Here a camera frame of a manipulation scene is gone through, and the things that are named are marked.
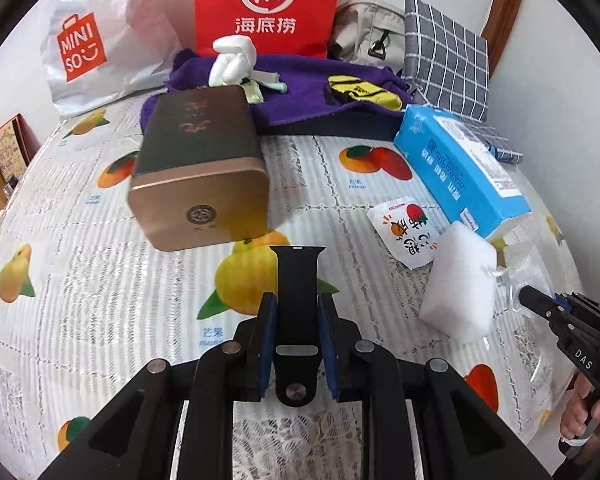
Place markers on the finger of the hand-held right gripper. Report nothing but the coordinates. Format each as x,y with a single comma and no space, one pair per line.
540,302

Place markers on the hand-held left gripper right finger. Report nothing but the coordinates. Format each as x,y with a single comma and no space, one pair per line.
327,345

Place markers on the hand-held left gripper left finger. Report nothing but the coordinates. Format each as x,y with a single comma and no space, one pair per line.
267,340

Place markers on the person's right forearm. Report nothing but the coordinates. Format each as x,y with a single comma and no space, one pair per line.
590,462

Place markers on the clear plastic bag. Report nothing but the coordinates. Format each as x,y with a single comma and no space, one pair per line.
525,265

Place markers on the white foam block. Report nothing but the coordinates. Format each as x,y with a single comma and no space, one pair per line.
455,285

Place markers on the white fruit print packet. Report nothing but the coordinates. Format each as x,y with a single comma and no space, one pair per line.
400,240

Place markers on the blue tissue pack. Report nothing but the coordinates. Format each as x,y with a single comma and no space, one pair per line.
445,170

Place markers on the gold tin box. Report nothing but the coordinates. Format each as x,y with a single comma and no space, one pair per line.
200,150

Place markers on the purple towel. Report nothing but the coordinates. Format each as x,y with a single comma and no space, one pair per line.
300,100

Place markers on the light green sock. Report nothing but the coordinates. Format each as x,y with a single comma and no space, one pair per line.
272,85

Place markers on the yellow black sock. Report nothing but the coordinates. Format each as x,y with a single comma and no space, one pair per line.
350,87

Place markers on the grey checked cloth bag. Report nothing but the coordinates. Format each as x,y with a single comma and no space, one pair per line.
445,50

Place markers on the grey backpack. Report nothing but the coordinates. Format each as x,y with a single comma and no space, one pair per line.
360,25

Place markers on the red paper bag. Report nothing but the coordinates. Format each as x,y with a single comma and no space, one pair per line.
220,20

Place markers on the white plastic shopping bag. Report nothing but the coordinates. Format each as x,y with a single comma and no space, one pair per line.
120,35

